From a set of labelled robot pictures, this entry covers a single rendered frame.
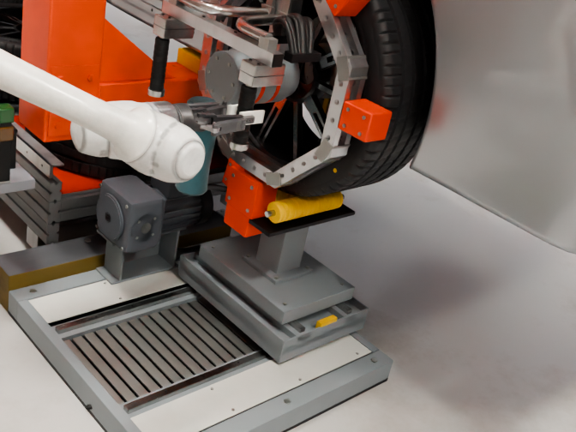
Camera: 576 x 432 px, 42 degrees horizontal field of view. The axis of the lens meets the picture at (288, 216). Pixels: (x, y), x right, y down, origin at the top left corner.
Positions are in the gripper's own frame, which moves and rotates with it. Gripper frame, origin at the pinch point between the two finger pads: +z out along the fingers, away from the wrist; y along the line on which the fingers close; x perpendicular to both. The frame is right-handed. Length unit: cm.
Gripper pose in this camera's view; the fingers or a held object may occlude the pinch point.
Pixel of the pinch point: (245, 114)
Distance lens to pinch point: 167.4
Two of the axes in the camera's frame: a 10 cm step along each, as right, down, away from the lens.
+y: 6.6, 4.5, -6.0
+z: 7.3, -1.8, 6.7
